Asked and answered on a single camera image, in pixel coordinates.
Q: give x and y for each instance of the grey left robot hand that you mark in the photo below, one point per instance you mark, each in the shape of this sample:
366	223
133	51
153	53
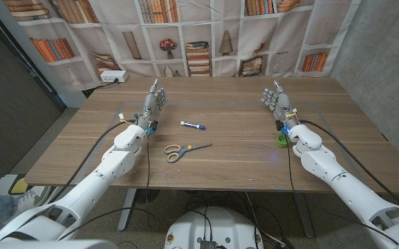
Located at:
150	107

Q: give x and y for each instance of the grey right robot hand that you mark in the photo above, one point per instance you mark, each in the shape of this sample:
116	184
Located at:
282	105

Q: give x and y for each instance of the white pen body blue print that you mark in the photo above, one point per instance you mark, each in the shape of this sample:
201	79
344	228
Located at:
189	124

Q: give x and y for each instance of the blue pen cap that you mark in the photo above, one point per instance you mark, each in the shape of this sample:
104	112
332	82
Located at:
202	128

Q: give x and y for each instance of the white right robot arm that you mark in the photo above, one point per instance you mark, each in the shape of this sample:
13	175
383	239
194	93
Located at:
351	190

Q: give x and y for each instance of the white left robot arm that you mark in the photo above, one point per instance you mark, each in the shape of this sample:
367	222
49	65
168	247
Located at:
92	186

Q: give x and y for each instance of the white robot body edge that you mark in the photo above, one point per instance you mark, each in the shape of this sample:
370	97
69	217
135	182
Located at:
47	245

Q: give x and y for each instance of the small green cup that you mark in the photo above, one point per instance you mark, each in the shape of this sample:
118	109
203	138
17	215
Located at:
281	141

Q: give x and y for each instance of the white power strip box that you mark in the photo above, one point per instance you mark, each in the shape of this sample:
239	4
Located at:
113	76

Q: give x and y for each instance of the printed bookshelf backdrop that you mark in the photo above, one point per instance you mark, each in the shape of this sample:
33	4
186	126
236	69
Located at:
289	34

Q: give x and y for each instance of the black round base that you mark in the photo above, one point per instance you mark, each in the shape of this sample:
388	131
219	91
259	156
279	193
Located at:
150	195

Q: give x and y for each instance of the grey table leg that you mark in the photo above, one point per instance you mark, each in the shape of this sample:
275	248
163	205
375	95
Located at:
127	211
304	214

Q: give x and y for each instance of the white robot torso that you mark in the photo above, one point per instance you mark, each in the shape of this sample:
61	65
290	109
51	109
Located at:
216	224

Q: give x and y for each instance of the white grey sneaker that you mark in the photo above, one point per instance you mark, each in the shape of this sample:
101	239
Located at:
29	198

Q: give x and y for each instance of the yellow black pad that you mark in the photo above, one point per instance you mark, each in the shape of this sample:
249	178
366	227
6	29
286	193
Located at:
19	186

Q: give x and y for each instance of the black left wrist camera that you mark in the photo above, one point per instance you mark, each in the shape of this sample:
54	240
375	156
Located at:
154	126

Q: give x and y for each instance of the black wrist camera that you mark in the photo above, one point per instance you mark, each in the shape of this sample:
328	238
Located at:
279	125
154	126

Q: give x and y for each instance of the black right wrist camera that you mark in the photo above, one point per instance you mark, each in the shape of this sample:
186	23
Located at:
279	125

